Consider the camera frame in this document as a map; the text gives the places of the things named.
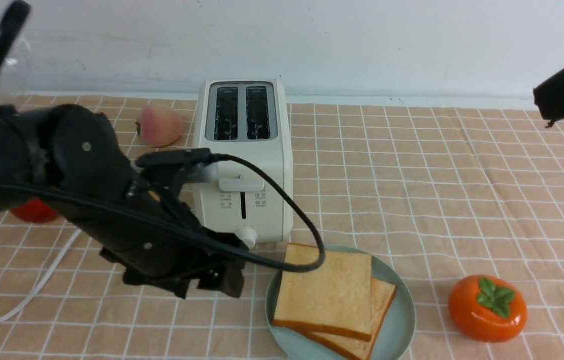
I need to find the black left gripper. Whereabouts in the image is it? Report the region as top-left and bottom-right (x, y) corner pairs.
(62, 191), (245, 300)

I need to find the white toaster power cord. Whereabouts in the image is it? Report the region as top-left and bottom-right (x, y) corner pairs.
(0, 228), (82, 326)

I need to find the white toaster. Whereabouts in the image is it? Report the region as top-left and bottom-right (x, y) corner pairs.
(192, 79), (294, 249)

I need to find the toasted bread slice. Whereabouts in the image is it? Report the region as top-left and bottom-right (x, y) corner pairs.
(298, 277), (397, 360)
(272, 250), (372, 341)

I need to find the orange persimmon with green leaves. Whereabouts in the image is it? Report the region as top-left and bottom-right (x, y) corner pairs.
(448, 275), (528, 343)

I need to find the red apple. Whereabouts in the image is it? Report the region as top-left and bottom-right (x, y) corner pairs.
(8, 198), (59, 224)

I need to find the pink peach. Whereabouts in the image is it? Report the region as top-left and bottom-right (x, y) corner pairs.
(135, 105), (184, 148)

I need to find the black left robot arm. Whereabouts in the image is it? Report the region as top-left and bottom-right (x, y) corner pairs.
(0, 104), (245, 299)

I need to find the light green plate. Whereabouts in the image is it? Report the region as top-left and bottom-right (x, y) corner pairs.
(266, 246), (416, 360)

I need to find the black camera cable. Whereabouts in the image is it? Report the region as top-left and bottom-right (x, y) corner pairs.
(0, 154), (326, 274)

